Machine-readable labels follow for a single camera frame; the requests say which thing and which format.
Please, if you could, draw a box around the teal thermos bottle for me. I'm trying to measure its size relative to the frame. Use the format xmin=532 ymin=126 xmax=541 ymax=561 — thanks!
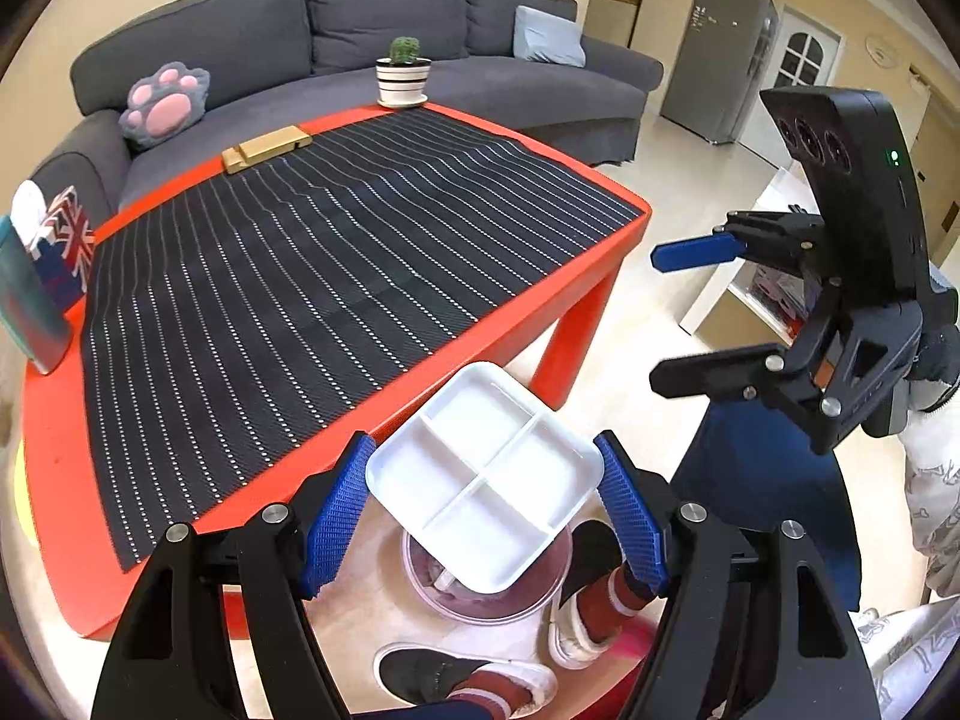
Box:
xmin=0 ymin=215 xmax=71 ymax=376

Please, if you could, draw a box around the grey refrigerator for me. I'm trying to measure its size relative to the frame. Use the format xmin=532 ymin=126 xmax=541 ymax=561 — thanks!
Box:
xmin=661 ymin=0 xmax=778 ymax=145

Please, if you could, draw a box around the light blue cushion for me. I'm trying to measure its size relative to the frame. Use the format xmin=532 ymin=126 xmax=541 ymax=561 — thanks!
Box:
xmin=512 ymin=5 xmax=586 ymax=68

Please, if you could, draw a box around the potted cactus striped pot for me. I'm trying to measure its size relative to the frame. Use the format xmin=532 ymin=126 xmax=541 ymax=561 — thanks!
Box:
xmin=376 ymin=36 xmax=431 ymax=109

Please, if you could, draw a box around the black tracking camera box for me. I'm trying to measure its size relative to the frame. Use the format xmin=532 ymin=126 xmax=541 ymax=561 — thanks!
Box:
xmin=760 ymin=86 xmax=929 ymax=305

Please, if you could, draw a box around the white slipper foot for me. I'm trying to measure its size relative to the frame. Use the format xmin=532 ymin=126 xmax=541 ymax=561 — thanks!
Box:
xmin=547 ymin=520 xmax=656 ymax=671

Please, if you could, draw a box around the person's blue jeans leg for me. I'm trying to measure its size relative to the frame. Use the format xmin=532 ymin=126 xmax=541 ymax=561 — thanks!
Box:
xmin=672 ymin=401 xmax=862 ymax=611

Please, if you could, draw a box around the paw shaped cushion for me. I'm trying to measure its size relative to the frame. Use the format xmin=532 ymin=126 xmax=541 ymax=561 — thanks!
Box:
xmin=119 ymin=62 xmax=210 ymax=149

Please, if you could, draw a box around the grey sofa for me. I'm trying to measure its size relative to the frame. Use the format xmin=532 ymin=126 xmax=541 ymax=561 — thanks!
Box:
xmin=31 ymin=0 xmax=664 ymax=224

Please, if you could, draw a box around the white divided tray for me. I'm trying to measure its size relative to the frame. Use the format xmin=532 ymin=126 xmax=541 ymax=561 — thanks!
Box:
xmin=366 ymin=362 xmax=604 ymax=595

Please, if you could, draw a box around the white door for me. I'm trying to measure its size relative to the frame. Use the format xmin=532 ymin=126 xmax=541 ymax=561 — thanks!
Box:
xmin=739 ymin=8 xmax=841 ymax=169

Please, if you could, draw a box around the wooden block stand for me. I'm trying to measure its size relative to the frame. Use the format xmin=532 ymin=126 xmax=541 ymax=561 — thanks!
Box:
xmin=221 ymin=125 xmax=313 ymax=174

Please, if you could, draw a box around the union jack tissue box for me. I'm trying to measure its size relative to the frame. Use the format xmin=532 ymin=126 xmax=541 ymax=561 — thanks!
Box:
xmin=10 ymin=181 xmax=94 ymax=312

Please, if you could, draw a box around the black striped table mat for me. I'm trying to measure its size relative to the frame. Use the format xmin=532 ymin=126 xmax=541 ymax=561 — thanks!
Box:
xmin=80 ymin=109 xmax=640 ymax=567

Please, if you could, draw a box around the pink trash bin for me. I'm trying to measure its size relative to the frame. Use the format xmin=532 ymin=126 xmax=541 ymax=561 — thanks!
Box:
xmin=402 ymin=528 xmax=573 ymax=626

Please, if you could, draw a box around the black shoe foot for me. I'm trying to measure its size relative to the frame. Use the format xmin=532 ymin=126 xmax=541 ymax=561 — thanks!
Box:
xmin=373 ymin=644 xmax=558 ymax=718

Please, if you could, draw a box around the white low shelf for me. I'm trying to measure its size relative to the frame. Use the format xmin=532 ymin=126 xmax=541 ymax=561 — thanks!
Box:
xmin=677 ymin=164 xmax=824 ymax=350

